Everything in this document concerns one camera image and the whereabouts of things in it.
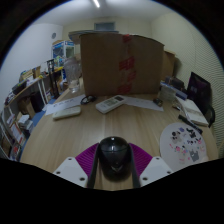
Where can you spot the blue and white carton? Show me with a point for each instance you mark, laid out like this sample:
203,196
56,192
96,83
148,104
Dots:
63,50

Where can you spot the black marker pen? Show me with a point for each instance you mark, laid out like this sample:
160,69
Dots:
190,124

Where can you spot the tall open cardboard box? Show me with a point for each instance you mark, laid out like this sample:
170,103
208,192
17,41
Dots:
169,65

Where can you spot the open white notebook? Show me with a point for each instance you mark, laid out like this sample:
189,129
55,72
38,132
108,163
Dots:
194,111

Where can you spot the plain white remote control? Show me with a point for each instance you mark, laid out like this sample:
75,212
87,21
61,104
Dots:
66,113

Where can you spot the grey door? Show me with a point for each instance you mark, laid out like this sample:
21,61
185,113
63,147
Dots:
104,26

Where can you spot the round wall clock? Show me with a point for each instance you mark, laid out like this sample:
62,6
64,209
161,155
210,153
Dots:
54,35

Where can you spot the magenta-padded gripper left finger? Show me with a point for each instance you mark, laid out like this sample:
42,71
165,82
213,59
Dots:
71,170

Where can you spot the round white printed mouse pad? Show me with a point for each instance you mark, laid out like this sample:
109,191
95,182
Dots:
183,146

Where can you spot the black computer mouse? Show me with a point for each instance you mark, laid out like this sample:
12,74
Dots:
114,156

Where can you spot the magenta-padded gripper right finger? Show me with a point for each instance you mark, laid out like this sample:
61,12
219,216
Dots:
154,168

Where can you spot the large brown cardboard box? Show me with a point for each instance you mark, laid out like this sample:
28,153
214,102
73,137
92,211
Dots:
110,63

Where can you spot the long ceiling light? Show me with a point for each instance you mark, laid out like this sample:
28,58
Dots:
96,3

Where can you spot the white remote with buttons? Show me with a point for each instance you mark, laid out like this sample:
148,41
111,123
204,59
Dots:
110,104

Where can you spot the clear plastic water jug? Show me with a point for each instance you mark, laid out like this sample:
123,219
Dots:
72,73

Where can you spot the cluttered shelf unit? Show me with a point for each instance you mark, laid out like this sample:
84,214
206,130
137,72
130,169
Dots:
20,110

